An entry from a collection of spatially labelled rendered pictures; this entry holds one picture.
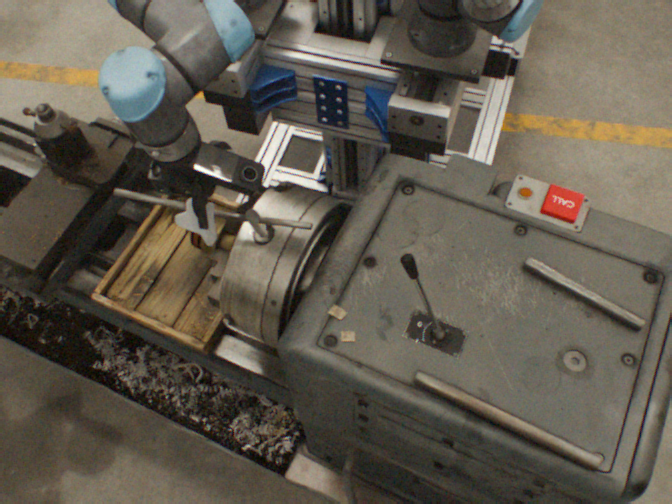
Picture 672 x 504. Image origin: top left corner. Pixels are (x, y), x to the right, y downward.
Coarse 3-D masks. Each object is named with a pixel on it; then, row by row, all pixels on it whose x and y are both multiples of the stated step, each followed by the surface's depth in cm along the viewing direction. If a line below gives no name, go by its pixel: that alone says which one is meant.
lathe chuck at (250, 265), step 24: (288, 192) 125; (312, 192) 128; (264, 216) 120; (288, 216) 120; (240, 240) 119; (240, 264) 119; (264, 264) 118; (240, 288) 120; (264, 288) 118; (240, 312) 122
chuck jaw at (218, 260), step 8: (216, 248) 133; (216, 256) 132; (224, 256) 132; (216, 264) 132; (224, 264) 131; (216, 272) 130; (216, 280) 131; (216, 288) 128; (208, 296) 127; (216, 296) 127; (216, 304) 129; (232, 320) 127
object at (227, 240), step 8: (216, 224) 134; (224, 224) 133; (192, 232) 135; (224, 232) 134; (192, 240) 136; (200, 240) 135; (216, 240) 132; (224, 240) 134; (232, 240) 133; (200, 248) 137; (208, 248) 134; (224, 248) 134
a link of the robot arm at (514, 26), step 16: (464, 0) 127; (480, 0) 120; (496, 0) 121; (512, 0) 123; (528, 0) 124; (464, 16) 135; (480, 16) 126; (496, 16) 124; (512, 16) 126; (528, 16) 128; (496, 32) 130; (512, 32) 128
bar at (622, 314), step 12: (528, 264) 109; (540, 264) 109; (540, 276) 109; (552, 276) 108; (564, 276) 108; (564, 288) 107; (576, 288) 106; (588, 288) 107; (588, 300) 106; (600, 300) 105; (612, 312) 105; (624, 312) 104; (636, 324) 103
